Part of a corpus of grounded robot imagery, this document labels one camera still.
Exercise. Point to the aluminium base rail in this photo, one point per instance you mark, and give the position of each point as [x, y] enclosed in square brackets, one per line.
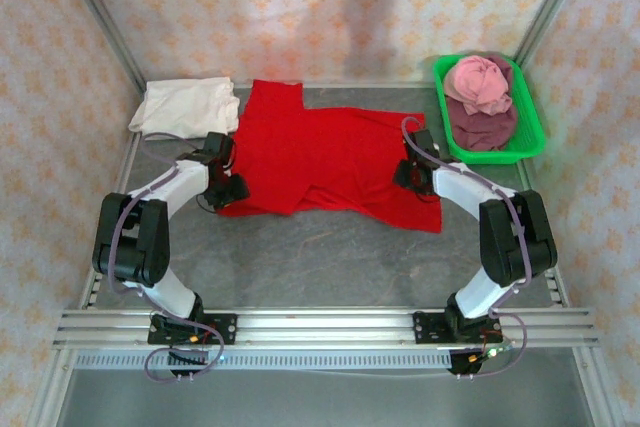
[325, 327]

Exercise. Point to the aluminium frame post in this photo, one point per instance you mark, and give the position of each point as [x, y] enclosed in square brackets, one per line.
[550, 2]
[100, 12]

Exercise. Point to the black mounting bracket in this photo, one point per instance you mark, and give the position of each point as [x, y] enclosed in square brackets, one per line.
[187, 359]
[465, 364]

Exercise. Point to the red t-shirt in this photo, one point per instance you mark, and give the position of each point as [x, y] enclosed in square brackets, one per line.
[325, 157]

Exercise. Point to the green plastic basket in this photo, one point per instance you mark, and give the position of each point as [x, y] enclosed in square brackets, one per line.
[530, 117]

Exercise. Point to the aluminium frame crossbar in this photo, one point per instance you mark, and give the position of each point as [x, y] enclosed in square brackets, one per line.
[350, 85]

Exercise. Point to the white folded t-shirt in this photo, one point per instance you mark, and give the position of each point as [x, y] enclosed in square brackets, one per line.
[185, 107]

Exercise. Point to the aluminium side rail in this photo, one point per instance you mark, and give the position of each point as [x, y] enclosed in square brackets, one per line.
[595, 387]

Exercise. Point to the pink t-shirt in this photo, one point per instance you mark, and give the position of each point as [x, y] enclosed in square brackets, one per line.
[480, 82]

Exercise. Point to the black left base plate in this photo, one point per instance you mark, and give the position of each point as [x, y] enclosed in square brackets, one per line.
[225, 327]

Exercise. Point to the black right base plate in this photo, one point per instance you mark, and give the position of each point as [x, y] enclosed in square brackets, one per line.
[425, 329]

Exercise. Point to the maroon t-shirt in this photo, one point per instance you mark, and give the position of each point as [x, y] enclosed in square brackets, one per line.
[480, 129]

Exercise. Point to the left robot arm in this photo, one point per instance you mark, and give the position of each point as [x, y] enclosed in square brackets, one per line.
[135, 242]

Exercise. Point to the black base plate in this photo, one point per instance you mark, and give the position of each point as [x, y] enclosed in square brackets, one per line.
[225, 327]
[425, 329]

